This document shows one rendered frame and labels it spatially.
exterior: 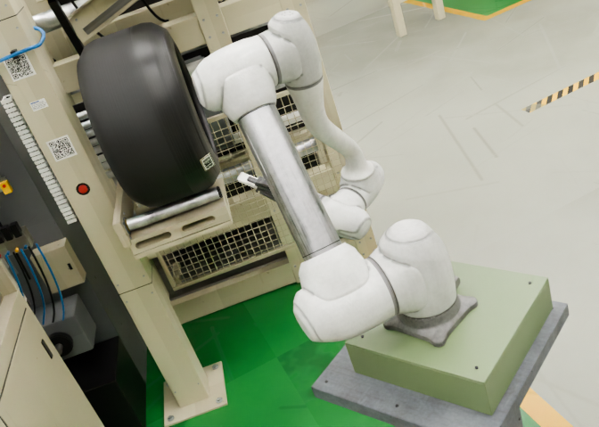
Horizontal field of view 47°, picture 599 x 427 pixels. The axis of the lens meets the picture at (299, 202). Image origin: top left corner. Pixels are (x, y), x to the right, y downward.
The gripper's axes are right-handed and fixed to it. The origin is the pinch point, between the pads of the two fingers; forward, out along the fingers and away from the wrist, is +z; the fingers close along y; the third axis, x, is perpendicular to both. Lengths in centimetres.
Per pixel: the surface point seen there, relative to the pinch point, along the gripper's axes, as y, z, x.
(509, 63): 209, -9, 250
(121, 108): -25.3, 35.9, -5.2
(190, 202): 16.4, 22.9, -8.9
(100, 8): -14, 81, 34
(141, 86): -27.3, 33.4, 2.9
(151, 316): 57, 34, -42
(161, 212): 16.3, 30.0, -16.4
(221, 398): 96, 7, -52
